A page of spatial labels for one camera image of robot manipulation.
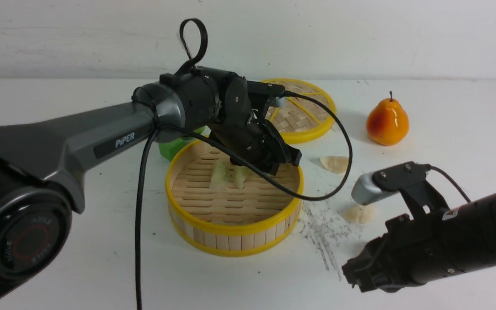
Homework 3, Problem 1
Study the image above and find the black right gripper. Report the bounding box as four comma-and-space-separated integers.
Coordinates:
342, 214, 451, 293

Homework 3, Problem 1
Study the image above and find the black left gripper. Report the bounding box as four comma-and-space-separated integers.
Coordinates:
208, 77, 303, 176

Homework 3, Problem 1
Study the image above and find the white dumpling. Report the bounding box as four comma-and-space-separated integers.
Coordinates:
319, 156, 350, 174
342, 204, 376, 224

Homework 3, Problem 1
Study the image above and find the green dumpling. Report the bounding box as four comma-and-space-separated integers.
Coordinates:
209, 158, 230, 190
232, 166, 252, 189

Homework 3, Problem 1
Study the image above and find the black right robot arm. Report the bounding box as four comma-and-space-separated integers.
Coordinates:
342, 193, 496, 293

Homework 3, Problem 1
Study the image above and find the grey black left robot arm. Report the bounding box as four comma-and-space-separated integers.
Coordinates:
0, 67, 301, 298

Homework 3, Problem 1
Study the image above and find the woven bamboo steamer lid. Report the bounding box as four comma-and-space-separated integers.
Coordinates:
263, 78, 337, 144

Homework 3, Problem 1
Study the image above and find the bamboo steamer tray yellow rim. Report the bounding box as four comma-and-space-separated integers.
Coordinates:
165, 142, 303, 257

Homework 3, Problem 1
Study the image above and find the green striped watermelon ball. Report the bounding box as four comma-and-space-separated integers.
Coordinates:
193, 126, 207, 135

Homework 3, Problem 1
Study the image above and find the green foam cube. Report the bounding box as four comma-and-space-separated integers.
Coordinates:
158, 136, 192, 161

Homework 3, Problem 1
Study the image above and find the orange toy pear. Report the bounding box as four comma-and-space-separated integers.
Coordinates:
366, 91, 410, 146

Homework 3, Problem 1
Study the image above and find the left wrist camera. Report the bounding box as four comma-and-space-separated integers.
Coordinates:
247, 81, 287, 119

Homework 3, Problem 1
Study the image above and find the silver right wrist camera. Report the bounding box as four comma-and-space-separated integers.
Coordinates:
351, 161, 451, 216

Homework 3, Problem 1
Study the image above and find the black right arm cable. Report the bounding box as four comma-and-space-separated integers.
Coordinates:
427, 164, 496, 281

